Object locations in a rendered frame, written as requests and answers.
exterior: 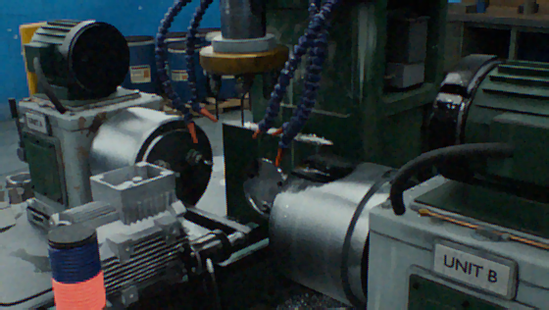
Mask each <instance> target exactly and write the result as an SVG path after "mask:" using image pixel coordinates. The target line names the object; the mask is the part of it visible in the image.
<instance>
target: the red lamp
mask: <svg viewBox="0 0 549 310"><path fill-rule="evenodd" d="M102 276H103V274H102V271H101V273H100V274H99V275H98V276H97V277H96V278H94V279H92V280H90V281H88V282H85V283H81V284H60V283H57V282H55V281H54V280H53V279H52V284H53V287H54V294H55V299H56V300H55V301H56V306H57V310H100V309H101V308H102V307H103V306H104V305H105V303H106V298H105V297H106V296H105V291H104V290H105V289H104V282H103V277H102Z"/></svg>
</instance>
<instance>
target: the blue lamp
mask: <svg viewBox="0 0 549 310"><path fill-rule="evenodd" d="M46 245H47V250H48V257H49V262H50V263H49V264H50V270H51V277H52V279H53V280H54V281H55V282H57V283H60V284H81V283H85V282H88V281H90V280H92V279H94V278H96V277H97V276H98V275H99V274H100V273H101V271H102V267H101V259H100V251H99V243H98V236H96V237H95V238H94V239H93V240H92V241H91V242H90V243H88V244H86V245H83V246H81V247H77V248H70V249H60V248H55V247H52V246H50V245H49V244H47V243H46Z"/></svg>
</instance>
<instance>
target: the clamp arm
mask: <svg viewBox="0 0 549 310"><path fill-rule="evenodd" d="M181 202H182V203H183V205H184V207H185V208H186V210H187V211H186V214H185V215H184V216H183V218H184V220H185V221H187V222H189V223H192V224H194V225H196V226H199V227H201V228H204V229H206V230H208V231H211V232H212V231H215V230H219V231H222V232H223V233H225V234H226V236H229V235H231V234H234V233H237V234H242V236H241V237H240V238H241V240H242V239H243V240H242V241H240V243H241V244H244V245H247V246H249V245H252V244H254V243H255V234H254V230H253V229H250V228H247V227H245V226H242V225H240V224H237V223H236V222H232V221H229V220H227V219H224V218H222V217H219V216H217V215H214V214H211V213H209V211H206V210H204V209H201V208H199V207H196V206H193V205H191V204H188V203H186V202H183V201H181Z"/></svg>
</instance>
